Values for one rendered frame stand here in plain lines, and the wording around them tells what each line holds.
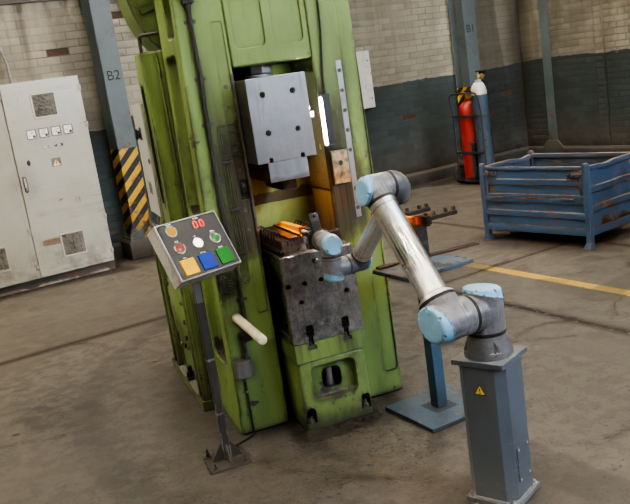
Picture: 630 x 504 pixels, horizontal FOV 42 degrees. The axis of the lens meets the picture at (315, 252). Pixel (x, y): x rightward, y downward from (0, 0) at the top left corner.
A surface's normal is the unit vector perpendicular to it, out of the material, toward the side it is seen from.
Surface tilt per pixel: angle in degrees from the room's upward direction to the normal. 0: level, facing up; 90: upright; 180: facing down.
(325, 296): 90
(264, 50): 90
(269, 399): 90
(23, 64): 89
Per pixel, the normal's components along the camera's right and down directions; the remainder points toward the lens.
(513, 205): -0.79, 0.24
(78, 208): 0.52, 0.11
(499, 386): 0.11, 0.19
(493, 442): -0.62, 0.26
